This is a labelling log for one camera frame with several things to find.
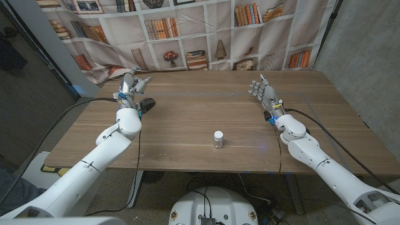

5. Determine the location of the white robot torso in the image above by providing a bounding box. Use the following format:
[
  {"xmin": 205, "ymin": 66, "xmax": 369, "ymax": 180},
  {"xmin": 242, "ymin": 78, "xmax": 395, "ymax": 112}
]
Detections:
[{"xmin": 168, "ymin": 186, "xmax": 259, "ymax": 225}]

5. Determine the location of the small white-capped bottle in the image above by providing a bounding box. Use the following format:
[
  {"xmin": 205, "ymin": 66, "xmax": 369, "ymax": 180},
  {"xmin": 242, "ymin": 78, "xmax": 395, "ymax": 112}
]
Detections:
[{"xmin": 213, "ymin": 130, "xmax": 224, "ymax": 150}]

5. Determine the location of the bookshelf print backdrop cloth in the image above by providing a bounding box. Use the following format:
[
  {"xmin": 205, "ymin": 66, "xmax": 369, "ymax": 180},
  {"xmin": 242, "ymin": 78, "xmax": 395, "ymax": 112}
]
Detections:
[{"xmin": 36, "ymin": 0, "xmax": 337, "ymax": 87}]

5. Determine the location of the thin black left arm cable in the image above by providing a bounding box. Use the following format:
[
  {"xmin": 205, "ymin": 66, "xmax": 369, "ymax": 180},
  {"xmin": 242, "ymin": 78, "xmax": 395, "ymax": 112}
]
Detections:
[{"xmin": 84, "ymin": 114, "xmax": 142, "ymax": 217}]

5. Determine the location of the power strip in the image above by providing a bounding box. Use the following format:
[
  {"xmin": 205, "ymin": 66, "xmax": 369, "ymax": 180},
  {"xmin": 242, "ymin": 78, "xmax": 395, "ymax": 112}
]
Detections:
[{"xmin": 259, "ymin": 206, "xmax": 286, "ymax": 225}]

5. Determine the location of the yellow flat item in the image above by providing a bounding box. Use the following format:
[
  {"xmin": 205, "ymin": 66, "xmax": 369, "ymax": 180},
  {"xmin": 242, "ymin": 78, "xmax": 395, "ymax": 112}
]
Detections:
[{"xmin": 40, "ymin": 164, "xmax": 71, "ymax": 178}]

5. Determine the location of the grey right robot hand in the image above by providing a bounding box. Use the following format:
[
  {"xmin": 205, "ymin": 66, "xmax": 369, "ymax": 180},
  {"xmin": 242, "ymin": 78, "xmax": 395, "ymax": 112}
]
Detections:
[{"xmin": 248, "ymin": 73, "xmax": 286, "ymax": 119}]

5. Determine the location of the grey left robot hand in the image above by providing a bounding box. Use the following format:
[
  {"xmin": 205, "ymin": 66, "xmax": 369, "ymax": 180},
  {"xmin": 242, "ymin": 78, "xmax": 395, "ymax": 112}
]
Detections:
[{"xmin": 112, "ymin": 66, "xmax": 153, "ymax": 110}]

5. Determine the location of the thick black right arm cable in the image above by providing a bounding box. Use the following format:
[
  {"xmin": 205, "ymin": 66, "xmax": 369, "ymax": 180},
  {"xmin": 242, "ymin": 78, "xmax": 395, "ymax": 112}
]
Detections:
[{"xmin": 284, "ymin": 107, "xmax": 400, "ymax": 195}]

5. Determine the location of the black backdrop stand pole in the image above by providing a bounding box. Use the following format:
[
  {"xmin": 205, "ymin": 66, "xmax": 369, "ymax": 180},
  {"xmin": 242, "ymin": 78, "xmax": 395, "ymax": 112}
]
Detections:
[{"xmin": 312, "ymin": 0, "xmax": 340, "ymax": 63}]

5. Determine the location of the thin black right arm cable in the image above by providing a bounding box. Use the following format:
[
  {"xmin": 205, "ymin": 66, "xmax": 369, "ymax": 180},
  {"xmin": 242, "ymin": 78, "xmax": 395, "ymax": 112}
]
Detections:
[{"xmin": 270, "ymin": 121, "xmax": 378, "ymax": 225}]

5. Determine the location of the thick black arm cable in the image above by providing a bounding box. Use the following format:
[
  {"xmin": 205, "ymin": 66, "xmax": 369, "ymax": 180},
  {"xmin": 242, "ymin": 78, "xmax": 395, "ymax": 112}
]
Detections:
[
  {"xmin": 0, "ymin": 96, "xmax": 119, "ymax": 204},
  {"xmin": 284, "ymin": 107, "xmax": 400, "ymax": 195}
]

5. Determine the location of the person's leg in blue jeans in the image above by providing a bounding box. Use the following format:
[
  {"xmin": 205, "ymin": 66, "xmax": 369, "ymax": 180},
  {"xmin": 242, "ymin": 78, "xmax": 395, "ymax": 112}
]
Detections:
[{"xmin": 0, "ymin": 168, "xmax": 48, "ymax": 213}]

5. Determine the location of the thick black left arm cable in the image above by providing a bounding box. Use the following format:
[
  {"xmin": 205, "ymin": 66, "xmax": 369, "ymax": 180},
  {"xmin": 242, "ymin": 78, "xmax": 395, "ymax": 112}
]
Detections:
[{"xmin": 0, "ymin": 96, "xmax": 119, "ymax": 204}]

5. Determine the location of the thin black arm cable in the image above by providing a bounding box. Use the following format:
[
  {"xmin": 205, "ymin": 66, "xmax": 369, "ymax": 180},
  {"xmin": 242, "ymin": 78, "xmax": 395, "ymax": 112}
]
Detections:
[
  {"xmin": 84, "ymin": 114, "xmax": 142, "ymax": 217},
  {"xmin": 270, "ymin": 121, "xmax": 378, "ymax": 225}
]

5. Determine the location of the grey table leg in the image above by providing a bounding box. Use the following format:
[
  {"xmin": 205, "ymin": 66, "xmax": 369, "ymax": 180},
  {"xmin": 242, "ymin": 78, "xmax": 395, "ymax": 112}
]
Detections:
[
  {"xmin": 286, "ymin": 174, "xmax": 306, "ymax": 216},
  {"xmin": 126, "ymin": 170, "xmax": 144, "ymax": 209}
]

